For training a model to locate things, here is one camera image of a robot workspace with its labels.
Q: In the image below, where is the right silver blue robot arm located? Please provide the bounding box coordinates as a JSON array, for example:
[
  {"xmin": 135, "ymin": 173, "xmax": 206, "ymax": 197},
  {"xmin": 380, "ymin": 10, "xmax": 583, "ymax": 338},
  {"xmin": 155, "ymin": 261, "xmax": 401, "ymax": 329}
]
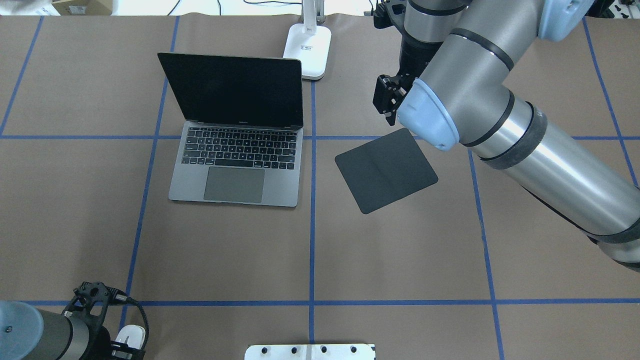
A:
[{"xmin": 372, "ymin": 0, "xmax": 640, "ymax": 272}]

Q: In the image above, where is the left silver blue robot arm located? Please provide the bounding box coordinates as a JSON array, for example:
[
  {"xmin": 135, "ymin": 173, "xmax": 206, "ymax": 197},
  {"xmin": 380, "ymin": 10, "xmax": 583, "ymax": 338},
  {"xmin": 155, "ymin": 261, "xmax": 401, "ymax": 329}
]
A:
[{"xmin": 0, "ymin": 300, "xmax": 112, "ymax": 360}]

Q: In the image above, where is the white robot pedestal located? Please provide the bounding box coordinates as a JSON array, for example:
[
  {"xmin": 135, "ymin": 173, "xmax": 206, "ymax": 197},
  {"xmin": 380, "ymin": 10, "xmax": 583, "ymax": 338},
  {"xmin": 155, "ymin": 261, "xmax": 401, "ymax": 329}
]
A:
[{"xmin": 244, "ymin": 343, "xmax": 377, "ymax": 360}]

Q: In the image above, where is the grey laptop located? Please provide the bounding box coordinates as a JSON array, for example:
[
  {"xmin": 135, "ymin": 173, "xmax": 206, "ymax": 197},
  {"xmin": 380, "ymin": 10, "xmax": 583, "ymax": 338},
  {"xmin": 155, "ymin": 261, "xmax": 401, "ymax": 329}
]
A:
[{"xmin": 157, "ymin": 52, "xmax": 304, "ymax": 207}]

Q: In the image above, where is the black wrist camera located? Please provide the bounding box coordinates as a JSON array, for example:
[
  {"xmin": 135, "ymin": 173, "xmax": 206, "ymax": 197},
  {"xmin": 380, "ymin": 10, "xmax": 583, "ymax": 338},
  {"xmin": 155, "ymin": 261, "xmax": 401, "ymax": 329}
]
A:
[
  {"xmin": 372, "ymin": 0, "xmax": 406, "ymax": 30},
  {"xmin": 59, "ymin": 282, "xmax": 149, "ymax": 360}
]

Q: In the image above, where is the white computer mouse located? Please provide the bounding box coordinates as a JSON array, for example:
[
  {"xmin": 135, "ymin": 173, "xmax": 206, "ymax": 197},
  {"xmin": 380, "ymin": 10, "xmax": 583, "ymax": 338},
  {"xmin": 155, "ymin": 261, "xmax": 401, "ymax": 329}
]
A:
[{"xmin": 115, "ymin": 325, "xmax": 147, "ymax": 350}]

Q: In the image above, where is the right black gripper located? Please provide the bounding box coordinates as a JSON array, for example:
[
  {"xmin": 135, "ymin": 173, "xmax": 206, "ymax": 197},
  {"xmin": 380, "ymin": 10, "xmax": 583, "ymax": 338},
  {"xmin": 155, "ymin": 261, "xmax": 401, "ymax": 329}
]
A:
[{"xmin": 372, "ymin": 35, "xmax": 443, "ymax": 126}]

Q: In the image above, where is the cardboard box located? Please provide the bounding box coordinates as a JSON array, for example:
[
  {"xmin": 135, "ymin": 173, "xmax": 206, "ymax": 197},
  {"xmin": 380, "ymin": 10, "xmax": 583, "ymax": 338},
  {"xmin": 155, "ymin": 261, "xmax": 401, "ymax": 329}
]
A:
[{"xmin": 51, "ymin": 0, "xmax": 114, "ymax": 16}]

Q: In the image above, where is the black mouse pad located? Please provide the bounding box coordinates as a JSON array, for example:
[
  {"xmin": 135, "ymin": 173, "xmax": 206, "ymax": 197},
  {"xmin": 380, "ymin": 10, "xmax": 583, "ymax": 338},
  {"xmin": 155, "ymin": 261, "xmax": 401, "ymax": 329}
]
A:
[{"xmin": 334, "ymin": 129, "xmax": 439, "ymax": 214}]

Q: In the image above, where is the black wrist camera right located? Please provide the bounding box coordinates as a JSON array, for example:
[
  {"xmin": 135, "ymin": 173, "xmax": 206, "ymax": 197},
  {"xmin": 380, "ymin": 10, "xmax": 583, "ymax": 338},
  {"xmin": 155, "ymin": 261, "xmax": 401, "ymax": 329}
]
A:
[{"xmin": 372, "ymin": 0, "xmax": 406, "ymax": 30}]

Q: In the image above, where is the white desk lamp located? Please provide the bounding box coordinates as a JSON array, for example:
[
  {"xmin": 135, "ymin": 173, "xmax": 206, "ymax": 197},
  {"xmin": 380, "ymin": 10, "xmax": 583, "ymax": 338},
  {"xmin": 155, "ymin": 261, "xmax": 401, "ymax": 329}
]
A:
[{"xmin": 283, "ymin": 0, "xmax": 332, "ymax": 81}]

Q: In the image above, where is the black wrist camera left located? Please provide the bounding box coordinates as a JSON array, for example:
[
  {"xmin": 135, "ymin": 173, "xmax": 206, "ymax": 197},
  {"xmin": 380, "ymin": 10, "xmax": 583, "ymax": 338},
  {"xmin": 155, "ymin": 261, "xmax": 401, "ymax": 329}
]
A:
[{"xmin": 59, "ymin": 282, "xmax": 149, "ymax": 360}]

